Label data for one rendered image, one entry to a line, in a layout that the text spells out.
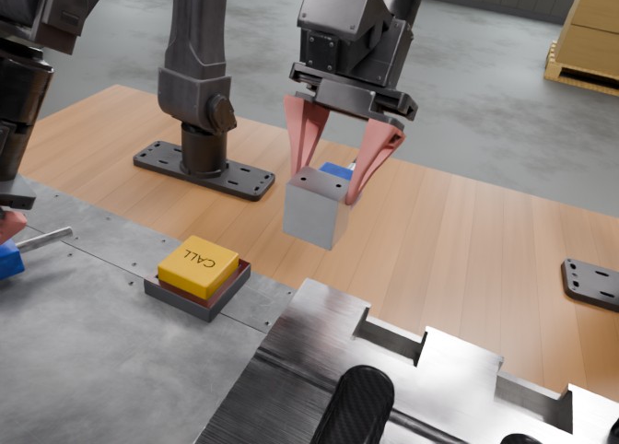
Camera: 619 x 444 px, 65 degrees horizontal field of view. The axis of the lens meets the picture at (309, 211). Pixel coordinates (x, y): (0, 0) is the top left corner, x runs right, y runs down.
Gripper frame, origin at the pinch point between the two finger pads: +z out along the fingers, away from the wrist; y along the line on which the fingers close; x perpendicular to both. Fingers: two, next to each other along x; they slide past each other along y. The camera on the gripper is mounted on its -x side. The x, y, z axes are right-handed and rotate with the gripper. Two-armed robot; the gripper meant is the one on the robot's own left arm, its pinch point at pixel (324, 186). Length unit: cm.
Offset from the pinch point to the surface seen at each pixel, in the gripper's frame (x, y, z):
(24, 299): -6.1, -23.6, 19.8
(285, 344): -8.4, 3.6, 11.2
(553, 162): 264, 40, -32
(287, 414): -12.2, 6.4, 13.6
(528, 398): -0.5, 21.2, 10.0
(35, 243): -3.8, -26.3, 15.2
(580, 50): 397, 40, -133
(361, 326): -1.1, 7.4, 10.0
